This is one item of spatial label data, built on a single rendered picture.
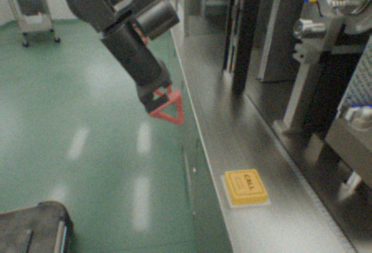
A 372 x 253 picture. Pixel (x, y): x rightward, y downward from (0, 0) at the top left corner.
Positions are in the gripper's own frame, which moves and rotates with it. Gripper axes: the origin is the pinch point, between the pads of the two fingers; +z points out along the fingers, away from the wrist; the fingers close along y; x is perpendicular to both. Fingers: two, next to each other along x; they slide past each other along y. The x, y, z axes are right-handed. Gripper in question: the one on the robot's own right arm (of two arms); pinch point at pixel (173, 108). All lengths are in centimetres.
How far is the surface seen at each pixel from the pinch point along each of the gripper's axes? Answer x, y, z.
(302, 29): -31.8, 2.3, 2.6
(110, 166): 78, 92, 76
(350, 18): -39.6, -1.2, 4.2
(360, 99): -35.4, -7.6, 20.1
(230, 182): -1.8, -12.3, 15.1
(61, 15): 155, 579, 16
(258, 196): -5.1, -16.7, 17.2
